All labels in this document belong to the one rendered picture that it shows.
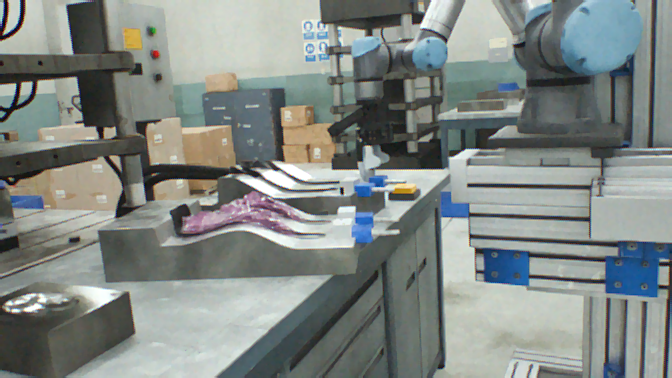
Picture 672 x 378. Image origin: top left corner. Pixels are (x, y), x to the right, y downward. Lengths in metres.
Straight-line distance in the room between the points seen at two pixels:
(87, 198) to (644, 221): 5.16
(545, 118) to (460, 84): 6.84
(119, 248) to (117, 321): 0.30
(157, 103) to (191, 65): 7.63
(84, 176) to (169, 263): 4.54
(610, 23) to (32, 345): 0.94
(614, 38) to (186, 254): 0.83
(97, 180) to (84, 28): 3.62
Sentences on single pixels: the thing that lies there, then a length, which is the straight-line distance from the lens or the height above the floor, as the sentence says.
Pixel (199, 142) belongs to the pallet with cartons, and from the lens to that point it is 5.99.
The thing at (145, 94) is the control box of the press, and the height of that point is 1.16.
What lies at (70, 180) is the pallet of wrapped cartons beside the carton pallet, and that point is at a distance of 5.79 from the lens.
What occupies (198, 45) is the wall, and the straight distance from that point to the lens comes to 9.64.
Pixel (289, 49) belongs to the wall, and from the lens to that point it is 8.76.
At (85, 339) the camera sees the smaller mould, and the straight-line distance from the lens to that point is 0.88.
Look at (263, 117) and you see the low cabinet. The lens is 8.43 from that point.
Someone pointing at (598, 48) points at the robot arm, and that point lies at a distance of 0.96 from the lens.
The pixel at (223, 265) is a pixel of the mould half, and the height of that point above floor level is 0.83.
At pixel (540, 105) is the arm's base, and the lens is 1.10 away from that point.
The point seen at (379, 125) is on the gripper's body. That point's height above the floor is 1.04.
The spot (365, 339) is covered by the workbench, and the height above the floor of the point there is 0.51.
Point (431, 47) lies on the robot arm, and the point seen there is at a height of 1.22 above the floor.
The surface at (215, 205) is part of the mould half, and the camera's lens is 1.53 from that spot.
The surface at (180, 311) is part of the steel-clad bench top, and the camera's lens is 1.00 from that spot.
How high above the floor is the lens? 1.16
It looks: 11 degrees down
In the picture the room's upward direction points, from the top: 4 degrees counter-clockwise
